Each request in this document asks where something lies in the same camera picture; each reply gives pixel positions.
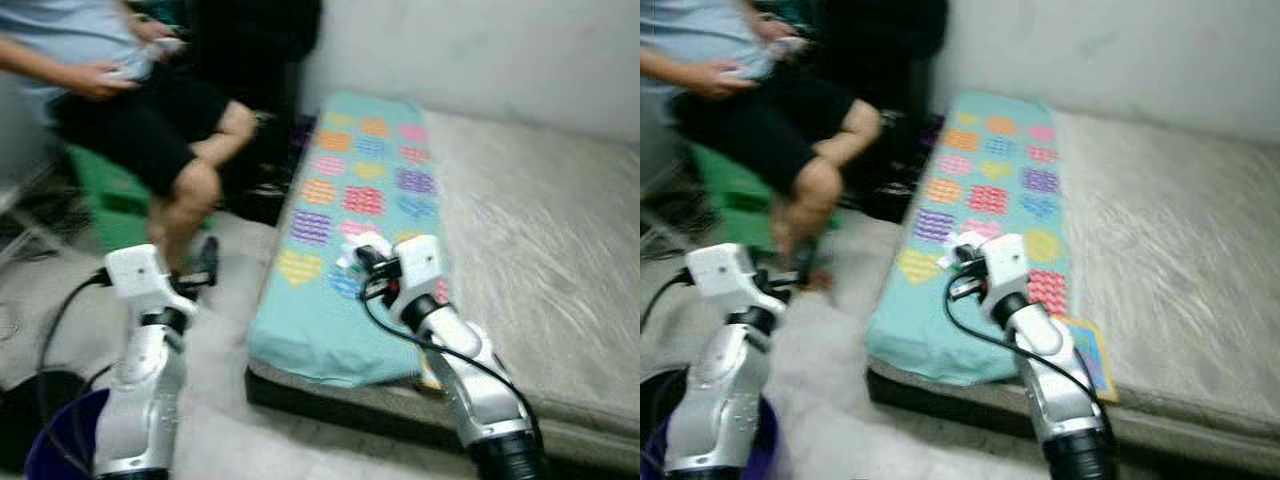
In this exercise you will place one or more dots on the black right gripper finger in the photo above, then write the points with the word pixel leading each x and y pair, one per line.
pixel 366 258
pixel 962 257

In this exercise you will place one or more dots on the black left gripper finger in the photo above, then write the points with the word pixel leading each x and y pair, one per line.
pixel 812 265
pixel 209 260

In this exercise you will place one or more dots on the how do you feel book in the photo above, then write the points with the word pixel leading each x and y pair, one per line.
pixel 1095 360
pixel 430 378

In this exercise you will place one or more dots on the white handheld controller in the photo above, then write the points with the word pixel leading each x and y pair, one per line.
pixel 128 70

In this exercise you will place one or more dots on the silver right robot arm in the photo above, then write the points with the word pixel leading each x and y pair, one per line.
pixel 480 380
pixel 1060 380

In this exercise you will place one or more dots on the bare right forearm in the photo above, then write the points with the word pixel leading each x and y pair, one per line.
pixel 35 58
pixel 665 65

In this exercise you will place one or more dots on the bare right hand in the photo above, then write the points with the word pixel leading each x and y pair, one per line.
pixel 715 80
pixel 92 82

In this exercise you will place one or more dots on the bare left hand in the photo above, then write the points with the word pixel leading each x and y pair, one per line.
pixel 150 28
pixel 775 28

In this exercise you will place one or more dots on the teal sheet with colourful shapes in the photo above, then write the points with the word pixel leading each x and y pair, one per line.
pixel 300 340
pixel 920 340

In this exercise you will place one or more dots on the green plastic stool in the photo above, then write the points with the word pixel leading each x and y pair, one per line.
pixel 735 190
pixel 105 195

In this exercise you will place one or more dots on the dark bed base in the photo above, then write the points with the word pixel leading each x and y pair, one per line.
pixel 950 405

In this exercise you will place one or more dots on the person in black shorts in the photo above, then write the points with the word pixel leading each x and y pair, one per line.
pixel 770 130
pixel 130 130

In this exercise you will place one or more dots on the white quilted mattress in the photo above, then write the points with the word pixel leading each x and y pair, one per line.
pixel 540 250
pixel 1170 250

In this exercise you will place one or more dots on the purple bucket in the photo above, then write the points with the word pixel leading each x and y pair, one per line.
pixel 60 440
pixel 768 450

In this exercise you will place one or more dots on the dark cabinet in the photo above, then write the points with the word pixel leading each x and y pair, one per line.
pixel 885 100
pixel 260 100

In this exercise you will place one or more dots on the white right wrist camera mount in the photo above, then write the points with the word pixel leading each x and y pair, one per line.
pixel 420 265
pixel 1005 262

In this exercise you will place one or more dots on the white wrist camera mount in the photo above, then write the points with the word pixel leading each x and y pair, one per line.
pixel 720 275
pixel 135 275
pixel 420 265
pixel 1005 262

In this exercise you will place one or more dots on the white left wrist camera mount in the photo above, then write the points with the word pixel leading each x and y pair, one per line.
pixel 135 275
pixel 720 275

